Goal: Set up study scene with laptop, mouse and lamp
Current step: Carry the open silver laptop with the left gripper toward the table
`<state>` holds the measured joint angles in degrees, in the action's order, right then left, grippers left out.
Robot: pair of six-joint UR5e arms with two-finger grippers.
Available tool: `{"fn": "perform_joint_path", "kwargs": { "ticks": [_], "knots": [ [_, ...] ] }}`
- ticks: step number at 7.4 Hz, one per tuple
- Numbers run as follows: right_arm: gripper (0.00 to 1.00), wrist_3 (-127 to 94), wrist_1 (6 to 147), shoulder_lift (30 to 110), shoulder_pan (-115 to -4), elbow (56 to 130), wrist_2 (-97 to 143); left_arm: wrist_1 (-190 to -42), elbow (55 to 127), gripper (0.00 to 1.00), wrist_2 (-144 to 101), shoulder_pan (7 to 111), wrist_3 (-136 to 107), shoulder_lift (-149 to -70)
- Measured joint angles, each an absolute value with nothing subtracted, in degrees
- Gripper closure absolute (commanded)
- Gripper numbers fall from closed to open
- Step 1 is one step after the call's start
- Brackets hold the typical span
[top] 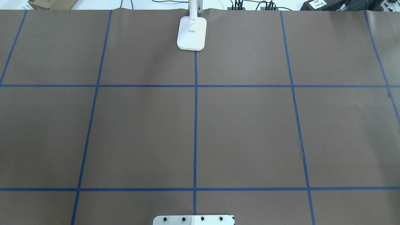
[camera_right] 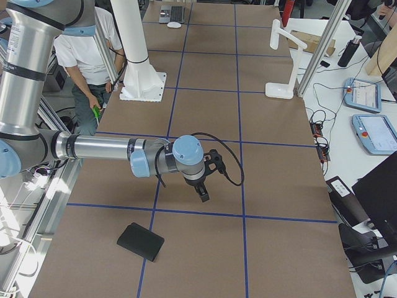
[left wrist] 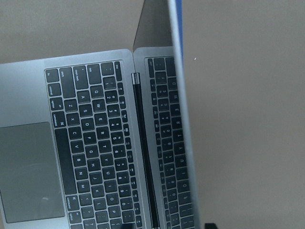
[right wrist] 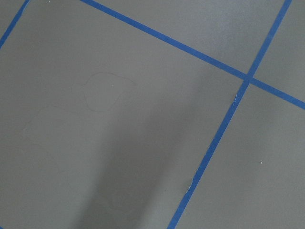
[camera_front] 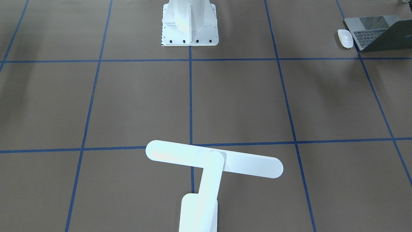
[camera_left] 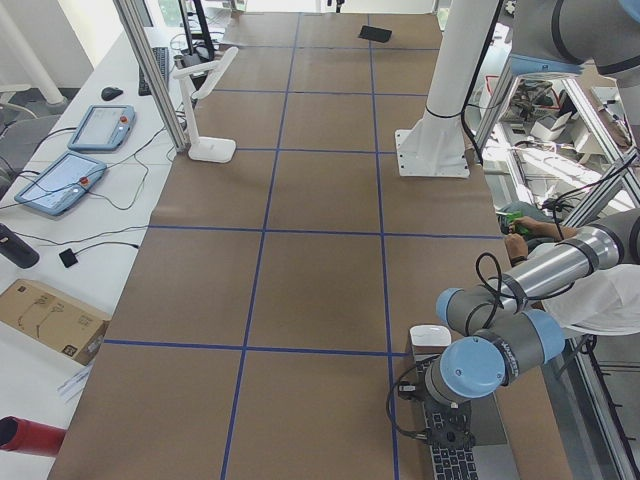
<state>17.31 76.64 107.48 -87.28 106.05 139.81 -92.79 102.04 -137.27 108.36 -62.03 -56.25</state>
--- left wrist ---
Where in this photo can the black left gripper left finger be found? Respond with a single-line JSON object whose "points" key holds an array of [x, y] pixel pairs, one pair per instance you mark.
{"points": [[128, 226]]}

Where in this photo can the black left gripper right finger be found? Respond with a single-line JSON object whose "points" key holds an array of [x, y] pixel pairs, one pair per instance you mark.
{"points": [[210, 226]]}

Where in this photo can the grey laptop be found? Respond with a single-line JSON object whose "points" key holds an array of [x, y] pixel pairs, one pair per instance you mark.
{"points": [[95, 140]]}

